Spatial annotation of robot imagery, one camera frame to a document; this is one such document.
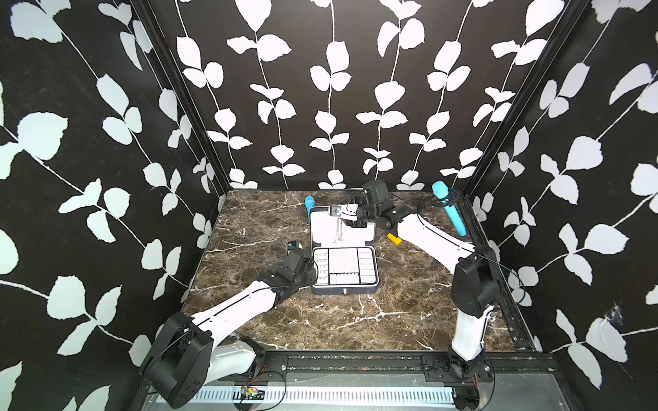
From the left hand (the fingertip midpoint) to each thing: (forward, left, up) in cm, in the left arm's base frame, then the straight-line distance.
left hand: (313, 267), depth 87 cm
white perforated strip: (-36, -13, -7) cm, 39 cm away
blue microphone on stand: (+18, -45, +18) cm, 51 cm away
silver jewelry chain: (+12, -8, +2) cm, 15 cm away
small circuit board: (-34, +19, -8) cm, 40 cm away
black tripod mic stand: (+14, -47, +17) cm, 51 cm away
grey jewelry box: (+4, -12, -1) cm, 13 cm away
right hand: (+18, -11, +14) cm, 25 cm away
